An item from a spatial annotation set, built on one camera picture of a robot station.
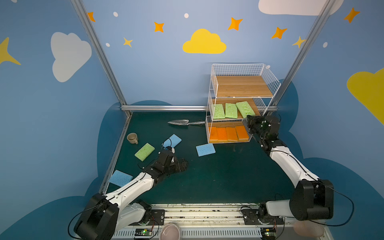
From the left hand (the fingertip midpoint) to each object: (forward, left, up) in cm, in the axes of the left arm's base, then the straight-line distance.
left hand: (182, 163), depth 86 cm
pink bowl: (-32, +5, -10) cm, 34 cm away
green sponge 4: (+12, +26, -6) cm, 30 cm away
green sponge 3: (+23, -21, +19) cm, 36 cm away
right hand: (+20, -37, +23) cm, 48 cm away
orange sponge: (+25, -41, -4) cm, 48 cm away
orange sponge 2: (+25, -20, -6) cm, 33 cm away
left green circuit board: (-33, +17, -8) cm, 38 cm away
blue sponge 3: (-7, +36, -6) cm, 38 cm away
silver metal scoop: (+38, +1, -7) cm, 38 cm away
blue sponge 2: (+13, -15, -6) cm, 21 cm away
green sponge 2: (+25, -36, +20) cm, 48 cm away
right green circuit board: (-32, -44, -9) cm, 55 cm away
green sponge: (+25, -28, +19) cm, 42 cm away
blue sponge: (+21, +7, -7) cm, 23 cm away
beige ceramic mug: (+21, +37, -5) cm, 43 cm away
